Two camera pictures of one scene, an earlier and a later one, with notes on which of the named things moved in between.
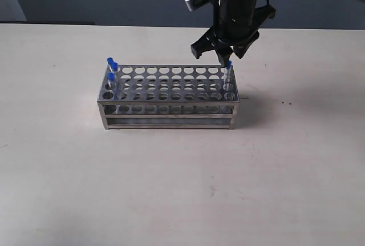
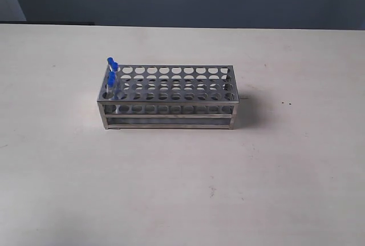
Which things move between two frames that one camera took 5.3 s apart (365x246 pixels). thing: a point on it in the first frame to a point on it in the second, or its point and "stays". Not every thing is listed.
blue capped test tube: [115, 69] stays
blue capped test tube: [111, 79] stays
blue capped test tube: [109, 62] stays
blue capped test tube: [226, 76] to [110, 88]
